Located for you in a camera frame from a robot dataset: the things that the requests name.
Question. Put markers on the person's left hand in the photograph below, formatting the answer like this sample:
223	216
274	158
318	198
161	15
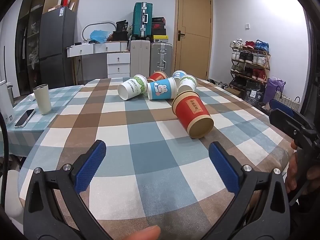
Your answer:
150	233

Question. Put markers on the blue and white paper cup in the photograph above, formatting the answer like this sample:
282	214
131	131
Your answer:
177	75

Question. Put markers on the silver aluminium suitcase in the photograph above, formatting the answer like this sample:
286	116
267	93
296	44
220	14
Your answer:
161	58

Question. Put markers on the white drawer desk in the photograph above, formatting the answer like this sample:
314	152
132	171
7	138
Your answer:
99	60

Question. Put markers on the checkered tablecloth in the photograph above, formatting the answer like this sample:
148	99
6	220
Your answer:
153	172

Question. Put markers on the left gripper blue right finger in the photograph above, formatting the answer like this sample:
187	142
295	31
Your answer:
260	207

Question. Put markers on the cream insulated tumbler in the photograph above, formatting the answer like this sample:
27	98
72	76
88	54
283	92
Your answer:
41	93

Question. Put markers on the teal hard suitcase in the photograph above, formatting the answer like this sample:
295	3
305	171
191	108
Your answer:
142	21

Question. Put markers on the wooden door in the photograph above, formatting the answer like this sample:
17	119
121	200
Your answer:
193	36

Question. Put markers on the purple shopping bag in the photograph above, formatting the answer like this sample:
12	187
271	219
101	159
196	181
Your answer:
273	84

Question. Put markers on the person's right hand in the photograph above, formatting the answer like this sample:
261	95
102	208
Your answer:
312	175

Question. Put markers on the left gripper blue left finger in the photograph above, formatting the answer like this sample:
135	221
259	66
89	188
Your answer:
53	206

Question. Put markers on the dark glass cabinet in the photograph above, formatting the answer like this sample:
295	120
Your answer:
27	43

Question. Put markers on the beige hard suitcase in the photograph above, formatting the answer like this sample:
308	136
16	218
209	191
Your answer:
140	57

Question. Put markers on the red and brown paper cup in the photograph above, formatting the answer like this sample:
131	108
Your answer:
192	114

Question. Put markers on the black refrigerator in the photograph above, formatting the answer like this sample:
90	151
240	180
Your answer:
56	35

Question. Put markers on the blue bunny paper cup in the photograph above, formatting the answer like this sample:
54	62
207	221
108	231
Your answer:
162	89

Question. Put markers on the white green-leaf paper cup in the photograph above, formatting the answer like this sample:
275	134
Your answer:
133	87

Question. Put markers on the oval white mirror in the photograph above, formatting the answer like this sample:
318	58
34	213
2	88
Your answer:
105	25

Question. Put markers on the wooden shoe rack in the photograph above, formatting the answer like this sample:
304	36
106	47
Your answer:
250	66

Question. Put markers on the woven basket bag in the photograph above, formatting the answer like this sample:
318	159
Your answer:
284	99

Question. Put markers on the blue plastic bag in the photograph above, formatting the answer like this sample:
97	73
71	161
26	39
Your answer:
99	36

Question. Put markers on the black bag on desk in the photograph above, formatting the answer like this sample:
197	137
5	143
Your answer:
121	33

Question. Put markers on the white water dispenser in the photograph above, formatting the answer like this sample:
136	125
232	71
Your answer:
7	110

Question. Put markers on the smartphone with white case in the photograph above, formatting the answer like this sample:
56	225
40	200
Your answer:
24	118

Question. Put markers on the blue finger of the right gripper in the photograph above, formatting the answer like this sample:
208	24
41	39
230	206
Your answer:
275	104
294	125

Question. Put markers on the stacked shoe boxes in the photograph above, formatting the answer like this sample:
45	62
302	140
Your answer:
158	30

